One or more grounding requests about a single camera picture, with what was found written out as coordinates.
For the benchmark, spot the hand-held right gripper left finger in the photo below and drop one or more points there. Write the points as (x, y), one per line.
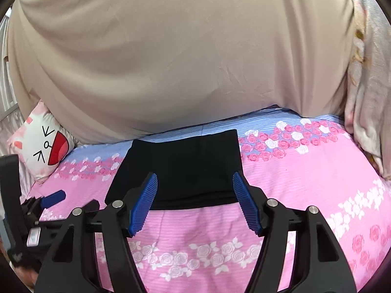
(143, 204)

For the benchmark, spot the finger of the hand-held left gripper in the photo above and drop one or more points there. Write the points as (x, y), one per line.
(53, 199)

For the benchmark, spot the cartoon face pillow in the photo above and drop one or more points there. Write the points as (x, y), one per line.
(39, 140)

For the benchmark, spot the black pants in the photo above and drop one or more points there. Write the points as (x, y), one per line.
(183, 164)

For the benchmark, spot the pink floral bedsheet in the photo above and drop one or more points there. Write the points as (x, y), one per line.
(198, 229)

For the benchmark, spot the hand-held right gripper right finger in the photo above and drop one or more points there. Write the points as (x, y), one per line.
(246, 203)

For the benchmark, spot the beige cloth cover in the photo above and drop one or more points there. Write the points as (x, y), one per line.
(183, 52)

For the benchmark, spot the pale floral quilt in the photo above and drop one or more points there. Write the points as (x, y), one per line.
(366, 97)

